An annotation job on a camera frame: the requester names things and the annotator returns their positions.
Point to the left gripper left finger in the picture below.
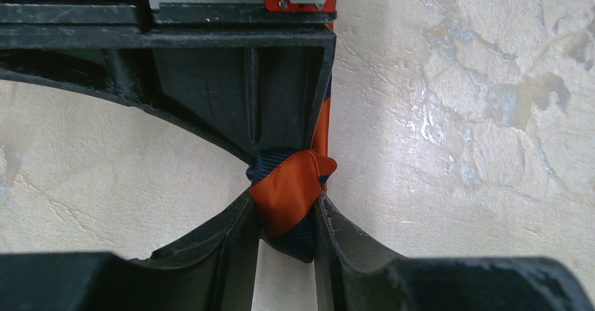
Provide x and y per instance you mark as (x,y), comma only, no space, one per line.
(210,268)

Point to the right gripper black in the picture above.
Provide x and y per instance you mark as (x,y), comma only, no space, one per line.
(244,90)

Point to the orange navy striped tie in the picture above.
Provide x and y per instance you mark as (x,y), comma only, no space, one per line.
(285,183)

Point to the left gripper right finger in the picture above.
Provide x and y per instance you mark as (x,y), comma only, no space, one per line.
(354,271)

